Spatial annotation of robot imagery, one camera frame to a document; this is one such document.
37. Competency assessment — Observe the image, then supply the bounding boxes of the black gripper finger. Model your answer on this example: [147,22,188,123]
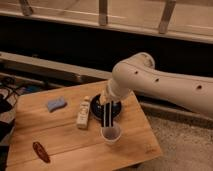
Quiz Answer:
[109,101,114,127]
[102,104,107,127]

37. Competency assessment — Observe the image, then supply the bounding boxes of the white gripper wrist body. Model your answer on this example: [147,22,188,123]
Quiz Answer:
[99,81,129,105]

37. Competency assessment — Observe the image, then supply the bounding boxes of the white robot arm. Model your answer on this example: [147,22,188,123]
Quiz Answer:
[100,52,213,119]

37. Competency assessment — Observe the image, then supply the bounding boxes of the black round dish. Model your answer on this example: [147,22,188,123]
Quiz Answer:
[90,94,122,120]

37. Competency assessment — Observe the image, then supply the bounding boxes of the white tube bottle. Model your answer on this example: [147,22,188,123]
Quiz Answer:
[76,96,91,129]

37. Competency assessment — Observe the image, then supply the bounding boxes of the wooden table board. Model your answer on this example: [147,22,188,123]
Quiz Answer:
[6,81,162,171]

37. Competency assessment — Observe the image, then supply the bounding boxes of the red oval object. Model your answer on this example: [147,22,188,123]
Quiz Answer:
[33,142,50,163]

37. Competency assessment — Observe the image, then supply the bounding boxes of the black cables at left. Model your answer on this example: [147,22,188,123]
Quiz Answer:
[0,75,24,141]

